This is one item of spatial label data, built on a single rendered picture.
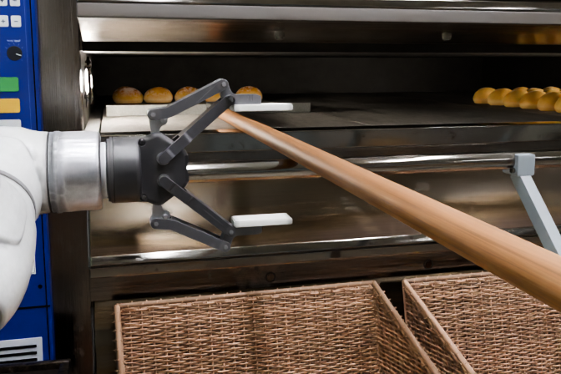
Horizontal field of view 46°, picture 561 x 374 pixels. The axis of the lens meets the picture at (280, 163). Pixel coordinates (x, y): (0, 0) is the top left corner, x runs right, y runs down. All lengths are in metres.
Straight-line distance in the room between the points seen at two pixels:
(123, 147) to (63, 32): 0.60
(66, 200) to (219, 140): 0.64
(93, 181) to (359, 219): 0.81
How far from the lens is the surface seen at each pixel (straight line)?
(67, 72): 1.32
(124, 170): 0.74
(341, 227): 1.42
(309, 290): 1.42
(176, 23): 1.21
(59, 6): 1.32
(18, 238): 0.61
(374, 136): 1.43
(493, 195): 1.59
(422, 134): 1.47
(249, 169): 0.97
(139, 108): 1.79
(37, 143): 0.75
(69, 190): 0.74
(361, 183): 0.68
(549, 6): 1.45
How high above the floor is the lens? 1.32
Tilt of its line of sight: 9 degrees down
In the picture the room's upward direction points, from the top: straight up
